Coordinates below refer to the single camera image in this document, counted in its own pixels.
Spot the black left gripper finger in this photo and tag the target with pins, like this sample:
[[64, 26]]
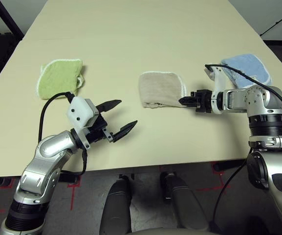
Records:
[[107, 105], [124, 131]]

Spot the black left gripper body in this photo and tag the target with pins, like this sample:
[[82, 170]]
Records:
[[98, 132]]

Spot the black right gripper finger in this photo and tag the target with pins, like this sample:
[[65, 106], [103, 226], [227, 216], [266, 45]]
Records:
[[189, 104], [188, 99]]

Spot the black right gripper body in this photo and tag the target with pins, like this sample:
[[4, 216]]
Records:
[[204, 102]]

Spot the beige towel with white trim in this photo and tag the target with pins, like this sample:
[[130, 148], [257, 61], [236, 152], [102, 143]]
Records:
[[160, 88]]

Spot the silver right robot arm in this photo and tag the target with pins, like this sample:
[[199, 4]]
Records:
[[260, 98]]

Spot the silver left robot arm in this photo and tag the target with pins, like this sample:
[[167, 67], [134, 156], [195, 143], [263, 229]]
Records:
[[50, 147]]

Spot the green folded towel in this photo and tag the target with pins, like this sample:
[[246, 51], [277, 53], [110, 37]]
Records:
[[57, 78]]

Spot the light blue folded towel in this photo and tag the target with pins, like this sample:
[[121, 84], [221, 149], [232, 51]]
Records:
[[248, 66]]

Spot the red floor tape mark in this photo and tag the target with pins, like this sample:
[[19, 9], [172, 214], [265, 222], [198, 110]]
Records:
[[222, 181], [71, 198]]

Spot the dark grey robot left leg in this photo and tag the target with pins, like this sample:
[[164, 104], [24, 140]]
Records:
[[116, 208]]

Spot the dark grey robot leg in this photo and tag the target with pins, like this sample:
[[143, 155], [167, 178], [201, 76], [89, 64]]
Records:
[[116, 208], [184, 205]]

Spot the dark grey robot right leg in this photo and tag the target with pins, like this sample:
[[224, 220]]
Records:
[[184, 205]]

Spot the black tripod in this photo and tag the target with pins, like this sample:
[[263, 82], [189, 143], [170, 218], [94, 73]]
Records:
[[277, 22]]

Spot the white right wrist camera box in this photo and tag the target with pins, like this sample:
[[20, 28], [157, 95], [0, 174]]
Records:
[[220, 80]]

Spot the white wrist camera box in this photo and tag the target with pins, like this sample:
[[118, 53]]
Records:
[[78, 110], [220, 80]]

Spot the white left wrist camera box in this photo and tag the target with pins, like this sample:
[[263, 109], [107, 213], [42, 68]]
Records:
[[78, 110]]

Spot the black frame glass cabinet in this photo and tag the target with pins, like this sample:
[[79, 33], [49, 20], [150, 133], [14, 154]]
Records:
[[275, 42]]

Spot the wood side table black frame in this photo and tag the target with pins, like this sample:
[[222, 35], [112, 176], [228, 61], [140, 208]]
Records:
[[11, 23]]

